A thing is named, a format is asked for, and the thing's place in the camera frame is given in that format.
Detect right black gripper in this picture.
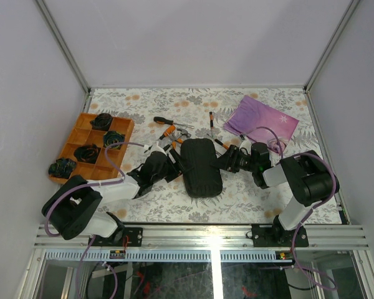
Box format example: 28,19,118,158
210,146,257,174

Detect black plastic tool case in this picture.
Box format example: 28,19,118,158
180,138,223,198

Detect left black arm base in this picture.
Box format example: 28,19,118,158
109,227,143,248

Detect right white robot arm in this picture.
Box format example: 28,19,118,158
211,143,339,246

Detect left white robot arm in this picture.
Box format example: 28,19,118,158
42,149,191,246

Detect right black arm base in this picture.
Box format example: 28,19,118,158
251,224,309,248

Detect orange black utility tool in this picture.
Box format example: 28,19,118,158
207,134,229,150

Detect small claw hammer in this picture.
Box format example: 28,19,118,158
163,128,191,149

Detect small precision screwdriver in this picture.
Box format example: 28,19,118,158
209,112,214,130

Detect purple printed pouch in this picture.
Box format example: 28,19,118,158
223,95,299,154

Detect dark rolled band middle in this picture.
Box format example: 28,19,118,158
103,131,125,148

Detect dark rolled band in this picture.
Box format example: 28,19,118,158
90,113,113,131
103,131,125,148
74,144,100,164

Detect dark rolled band top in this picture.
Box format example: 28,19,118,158
90,113,113,131

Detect dark rolled band lower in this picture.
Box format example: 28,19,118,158
74,144,100,164

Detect dark rolled band outside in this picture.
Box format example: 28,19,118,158
48,158,77,179

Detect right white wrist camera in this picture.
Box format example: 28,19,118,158
239,140,252,152

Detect orange handled pliers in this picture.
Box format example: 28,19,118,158
170,133,188,150

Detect orange handled screwdriver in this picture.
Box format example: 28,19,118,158
158,125,176,140

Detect black handled screwdriver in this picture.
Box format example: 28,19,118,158
153,116,194,128

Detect aluminium front rail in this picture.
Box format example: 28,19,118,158
35,224,369,263

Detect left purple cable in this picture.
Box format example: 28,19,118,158
45,141,152,299

